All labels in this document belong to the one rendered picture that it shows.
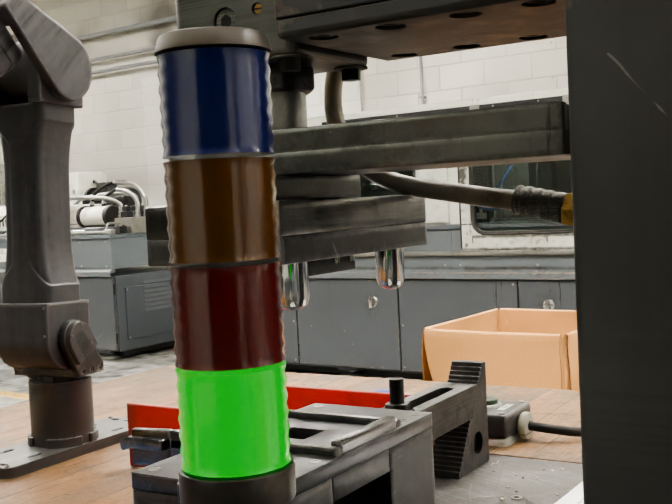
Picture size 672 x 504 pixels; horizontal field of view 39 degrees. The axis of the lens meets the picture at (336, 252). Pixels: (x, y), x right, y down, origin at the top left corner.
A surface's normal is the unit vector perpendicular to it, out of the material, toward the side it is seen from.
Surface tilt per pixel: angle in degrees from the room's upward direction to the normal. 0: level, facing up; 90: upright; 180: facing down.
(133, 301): 90
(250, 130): 76
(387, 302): 90
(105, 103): 90
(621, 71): 90
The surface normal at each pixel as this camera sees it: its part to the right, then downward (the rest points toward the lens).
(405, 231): 0.85, -0.01
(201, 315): -0.36, -0.18
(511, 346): -0.57, 0.04
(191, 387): -0.58, -0.18
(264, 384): 0.60, -0.23
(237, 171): 0.39, -0.22
